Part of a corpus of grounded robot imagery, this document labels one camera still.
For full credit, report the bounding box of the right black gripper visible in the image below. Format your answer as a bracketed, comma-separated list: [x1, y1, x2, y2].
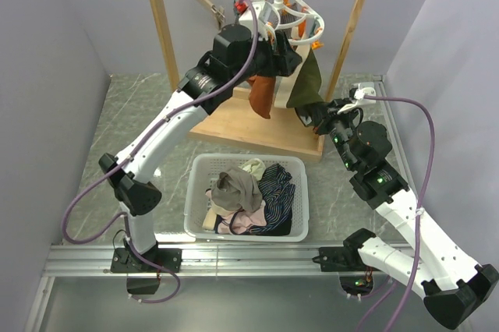
[310, 97, 360, 171]

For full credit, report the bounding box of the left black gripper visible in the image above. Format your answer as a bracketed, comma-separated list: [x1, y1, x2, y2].
[231, 30, 303, 87]

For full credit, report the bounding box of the olive green underwear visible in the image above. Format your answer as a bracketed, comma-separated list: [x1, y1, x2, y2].
[286, 50, 324, 108]

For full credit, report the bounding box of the white round clip hanger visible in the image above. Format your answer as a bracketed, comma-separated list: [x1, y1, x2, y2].
[234, 0, 325, 50]

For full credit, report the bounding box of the beige underwear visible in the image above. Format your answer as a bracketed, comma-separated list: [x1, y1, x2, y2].
[211, 167, 263, 212]

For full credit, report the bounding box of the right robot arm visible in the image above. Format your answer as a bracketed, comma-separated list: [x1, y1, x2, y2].
[296, 98, 498, 330]

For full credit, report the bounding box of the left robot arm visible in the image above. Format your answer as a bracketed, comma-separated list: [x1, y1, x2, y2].
[99, 24, 303, 271]

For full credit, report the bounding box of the grey striped underwear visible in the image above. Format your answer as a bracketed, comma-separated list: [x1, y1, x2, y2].
[280, 11, 299, 34]

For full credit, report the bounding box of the orange white underwear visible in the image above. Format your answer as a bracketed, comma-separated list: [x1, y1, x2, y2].
[247, 45, 311, 119]

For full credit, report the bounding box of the pale yellow underwear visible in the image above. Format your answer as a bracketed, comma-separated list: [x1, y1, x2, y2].
[239, 157, 267, 181]

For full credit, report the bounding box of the dark striped underwear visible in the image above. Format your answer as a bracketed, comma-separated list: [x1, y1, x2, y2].
[249, 164, 296, 237]

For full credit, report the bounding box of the pink underwear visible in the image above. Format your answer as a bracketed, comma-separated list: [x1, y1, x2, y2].
[202, 189, 267, 235]

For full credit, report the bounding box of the wooden clothes rack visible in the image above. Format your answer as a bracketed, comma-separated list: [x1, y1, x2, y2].
[150, 0, 365, 161]

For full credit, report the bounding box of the white plastic laundry basket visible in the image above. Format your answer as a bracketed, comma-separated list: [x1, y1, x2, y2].
[184, 154, 310, 242]

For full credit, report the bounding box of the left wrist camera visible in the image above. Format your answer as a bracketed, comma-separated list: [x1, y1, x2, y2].
[234, 0, 275, 39]

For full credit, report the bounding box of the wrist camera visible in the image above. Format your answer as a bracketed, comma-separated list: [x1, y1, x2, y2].
[234, 0, 275, 39]
[338, 82, 377, 114]

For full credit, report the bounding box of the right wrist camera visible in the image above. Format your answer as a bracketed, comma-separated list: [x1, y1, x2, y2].
[338, 82, 377, 114]

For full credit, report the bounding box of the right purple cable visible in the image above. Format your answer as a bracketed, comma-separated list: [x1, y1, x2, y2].
[352, 92, 436, 332]

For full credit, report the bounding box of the purple cable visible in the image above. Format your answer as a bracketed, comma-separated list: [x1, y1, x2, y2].
[352, 92, 436, 332]
[62, 0, 259, 303]

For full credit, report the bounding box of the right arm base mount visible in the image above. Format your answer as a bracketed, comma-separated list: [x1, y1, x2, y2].
[312, 246, 390, 300]

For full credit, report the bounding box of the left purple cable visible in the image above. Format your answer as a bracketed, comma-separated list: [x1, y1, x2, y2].
[62, 0, 259, 303]

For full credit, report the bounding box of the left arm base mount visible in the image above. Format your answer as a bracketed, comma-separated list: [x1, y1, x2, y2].
[109, 246, 182, 303]

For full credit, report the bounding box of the aluminium rail frame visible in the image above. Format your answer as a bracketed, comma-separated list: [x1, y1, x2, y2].
[23, 74, 472, 332]

